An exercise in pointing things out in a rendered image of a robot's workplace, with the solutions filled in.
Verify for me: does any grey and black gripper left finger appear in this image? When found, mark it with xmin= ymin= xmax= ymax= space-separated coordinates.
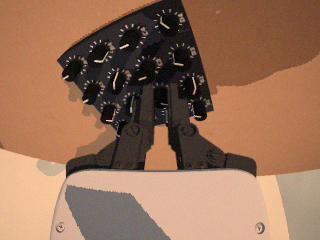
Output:
xmin=66 ymin=83 xmax=155 ymax=177

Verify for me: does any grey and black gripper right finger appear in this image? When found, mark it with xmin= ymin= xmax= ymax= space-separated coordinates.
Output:
xmin=167 ymin=83 xmax=257 ymax=177

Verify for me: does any black knob box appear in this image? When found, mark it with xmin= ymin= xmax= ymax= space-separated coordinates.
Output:
xmin=57 ymin=0 xmax=214 ymax=138

